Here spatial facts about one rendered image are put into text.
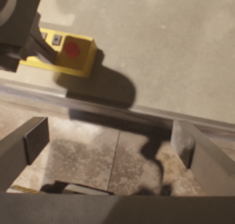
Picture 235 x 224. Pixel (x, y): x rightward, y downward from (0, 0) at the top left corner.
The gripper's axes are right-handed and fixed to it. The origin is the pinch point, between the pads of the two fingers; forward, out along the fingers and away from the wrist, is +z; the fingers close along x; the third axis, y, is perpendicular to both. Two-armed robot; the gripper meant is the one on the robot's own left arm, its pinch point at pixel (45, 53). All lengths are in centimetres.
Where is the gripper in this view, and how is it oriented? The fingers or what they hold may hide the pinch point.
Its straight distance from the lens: 36.3
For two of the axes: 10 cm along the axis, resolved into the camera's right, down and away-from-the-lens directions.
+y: 9.7, 2.3, -1.2
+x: 2.4, -9.6, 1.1
